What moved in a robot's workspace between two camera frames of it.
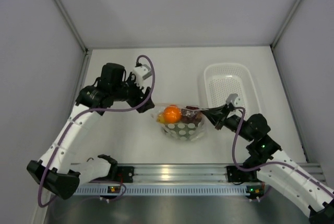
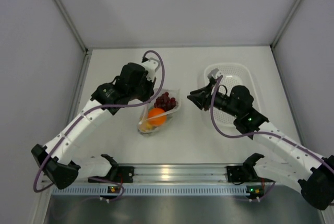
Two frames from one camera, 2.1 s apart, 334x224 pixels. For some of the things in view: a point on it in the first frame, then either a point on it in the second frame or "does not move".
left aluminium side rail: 82,79 does not move
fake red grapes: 191,114 → 165,102
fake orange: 172,114 → 156,116
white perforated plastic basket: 222,80 does not move
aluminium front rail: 202,173 does not move
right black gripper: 216,114 → 202,100
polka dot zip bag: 181,123 → 157,112
